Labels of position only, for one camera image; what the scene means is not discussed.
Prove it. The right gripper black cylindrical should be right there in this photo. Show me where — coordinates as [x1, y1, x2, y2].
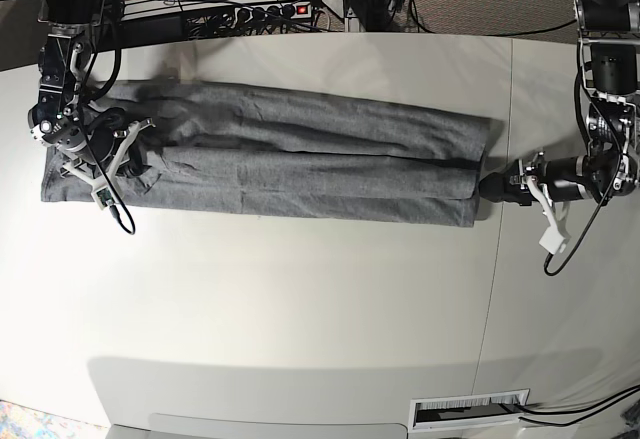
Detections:
[82, 126, 150, 179]

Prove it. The left gripper black cylindrical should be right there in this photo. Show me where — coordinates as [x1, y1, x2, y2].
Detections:
[478, 156, 593, 205]

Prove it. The grey T-shirt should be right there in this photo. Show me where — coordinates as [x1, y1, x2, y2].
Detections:
[39, 76, 503, 229]

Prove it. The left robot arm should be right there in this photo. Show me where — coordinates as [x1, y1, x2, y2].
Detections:
[479, 0, 639, 206]

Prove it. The white table leg column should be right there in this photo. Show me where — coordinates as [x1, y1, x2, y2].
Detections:
[344, 0, 361, 33]

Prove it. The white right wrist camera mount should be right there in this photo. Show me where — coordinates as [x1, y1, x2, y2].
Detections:
[60, 109, 155, 210]

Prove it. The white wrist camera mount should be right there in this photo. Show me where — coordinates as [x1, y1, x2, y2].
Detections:
[60, 109, 155, 210]
[517, 151, 571, 256]

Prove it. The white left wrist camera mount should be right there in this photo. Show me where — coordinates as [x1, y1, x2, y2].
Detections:
[517, 151, 571, 256]

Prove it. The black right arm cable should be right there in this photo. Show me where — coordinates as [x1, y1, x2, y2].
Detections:
[69, 0, 137, 236]

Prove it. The black power strip red switch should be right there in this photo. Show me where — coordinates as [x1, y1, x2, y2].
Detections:
[235, 2, 314, 24]

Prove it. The white cable grommet tray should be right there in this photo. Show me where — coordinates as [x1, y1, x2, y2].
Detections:
[408, 389, 530, 433]

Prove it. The black cable on table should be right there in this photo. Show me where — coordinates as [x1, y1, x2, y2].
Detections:
[514, 383, 640, 428]

